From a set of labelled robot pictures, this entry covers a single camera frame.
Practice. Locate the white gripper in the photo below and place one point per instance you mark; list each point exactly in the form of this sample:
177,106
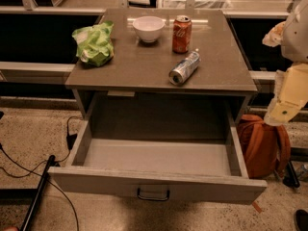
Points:
295,36

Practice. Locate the silver blue redbull can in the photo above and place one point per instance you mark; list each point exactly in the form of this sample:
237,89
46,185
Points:
184,69

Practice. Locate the orange soda can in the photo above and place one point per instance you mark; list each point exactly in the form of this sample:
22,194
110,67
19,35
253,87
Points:
182,30

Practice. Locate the open grey top drawer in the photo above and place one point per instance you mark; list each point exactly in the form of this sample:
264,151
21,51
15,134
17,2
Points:
185,144

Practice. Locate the orange backpack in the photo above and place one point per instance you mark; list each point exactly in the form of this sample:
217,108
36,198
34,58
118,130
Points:
266,148

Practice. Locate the black stand leg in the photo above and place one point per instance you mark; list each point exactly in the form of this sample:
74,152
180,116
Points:
290,179

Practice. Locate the white bowl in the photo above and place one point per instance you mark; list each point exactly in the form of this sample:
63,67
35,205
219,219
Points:
148,28

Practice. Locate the grey cabinet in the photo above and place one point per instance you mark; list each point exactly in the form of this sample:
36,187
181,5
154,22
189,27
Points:
140,67

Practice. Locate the black shoe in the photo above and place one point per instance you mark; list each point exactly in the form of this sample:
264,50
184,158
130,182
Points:
301,220

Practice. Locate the green chip bag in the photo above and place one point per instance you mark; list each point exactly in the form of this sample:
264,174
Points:
94,44

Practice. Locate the black power adapter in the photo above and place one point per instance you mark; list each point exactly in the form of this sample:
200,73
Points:
70,140

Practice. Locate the black pole on floor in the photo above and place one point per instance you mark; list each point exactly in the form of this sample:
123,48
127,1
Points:
26,225

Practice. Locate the black drawer handle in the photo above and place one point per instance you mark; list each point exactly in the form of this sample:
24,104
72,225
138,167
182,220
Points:
153,196

